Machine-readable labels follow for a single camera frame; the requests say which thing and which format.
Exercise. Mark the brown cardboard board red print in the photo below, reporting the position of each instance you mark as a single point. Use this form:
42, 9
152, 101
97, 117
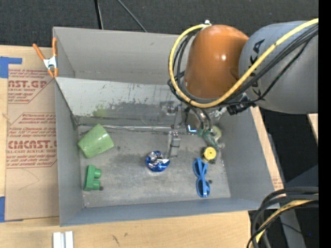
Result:
31, 179

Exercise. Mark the blue sunglasses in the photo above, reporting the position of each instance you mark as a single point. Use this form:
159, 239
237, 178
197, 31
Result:
201, 185

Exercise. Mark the yellow round toy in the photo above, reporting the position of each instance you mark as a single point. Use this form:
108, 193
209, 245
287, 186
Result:
209, 153

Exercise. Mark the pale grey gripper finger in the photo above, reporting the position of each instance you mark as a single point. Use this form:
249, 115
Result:
176, 146
170, 143

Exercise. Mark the blue shiny crumpled foil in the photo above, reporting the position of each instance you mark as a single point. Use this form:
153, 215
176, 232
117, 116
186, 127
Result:
156, 161

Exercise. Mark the light green cup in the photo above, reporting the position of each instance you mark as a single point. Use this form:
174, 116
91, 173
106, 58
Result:
95, 141

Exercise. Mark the green toy building block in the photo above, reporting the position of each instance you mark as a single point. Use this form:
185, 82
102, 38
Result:
91, 178

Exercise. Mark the black cylinder on white bracket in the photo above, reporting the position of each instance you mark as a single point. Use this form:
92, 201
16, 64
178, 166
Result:
236, 108

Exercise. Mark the grey metal bin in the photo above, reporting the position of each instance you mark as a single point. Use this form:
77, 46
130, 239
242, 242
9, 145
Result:
134, 185

